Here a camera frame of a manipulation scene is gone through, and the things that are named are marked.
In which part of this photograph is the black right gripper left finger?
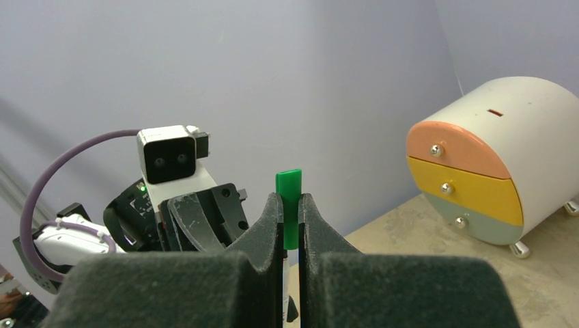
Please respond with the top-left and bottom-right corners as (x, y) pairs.
(44, 193), (283, 327)

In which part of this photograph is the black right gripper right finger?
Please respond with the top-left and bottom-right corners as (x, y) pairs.
(298, 193), (520, 327)

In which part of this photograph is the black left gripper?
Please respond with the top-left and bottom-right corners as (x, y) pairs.
(158, 183), (249, 252)

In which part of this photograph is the white pen green end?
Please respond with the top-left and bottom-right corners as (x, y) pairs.
(283, 250), (299, 325)

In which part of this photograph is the white round drawer cabinet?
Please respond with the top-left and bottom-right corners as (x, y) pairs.
(406, 76), (578, 258)

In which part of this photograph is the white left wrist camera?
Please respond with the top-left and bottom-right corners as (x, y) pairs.
(137, 125), (216, 214)

